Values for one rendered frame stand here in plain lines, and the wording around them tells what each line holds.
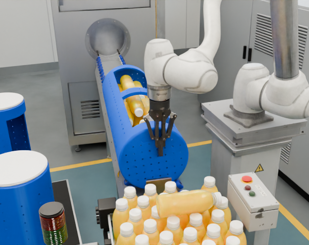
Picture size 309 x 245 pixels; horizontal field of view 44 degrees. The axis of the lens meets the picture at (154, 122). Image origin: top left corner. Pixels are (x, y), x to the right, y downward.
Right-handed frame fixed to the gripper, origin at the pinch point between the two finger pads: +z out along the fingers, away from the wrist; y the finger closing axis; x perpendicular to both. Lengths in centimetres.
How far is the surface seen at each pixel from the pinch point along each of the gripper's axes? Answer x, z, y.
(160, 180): -6.3, 11.2, -1.6
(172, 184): -17.6, 5.8, 0.6
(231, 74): 218, 48, 119
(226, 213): -32.3, 9.6, 15.3
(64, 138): 249, 116, -53
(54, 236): -47, -3, -38
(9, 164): 22, 12, -61
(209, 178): -17.0, 5.8, 14.3
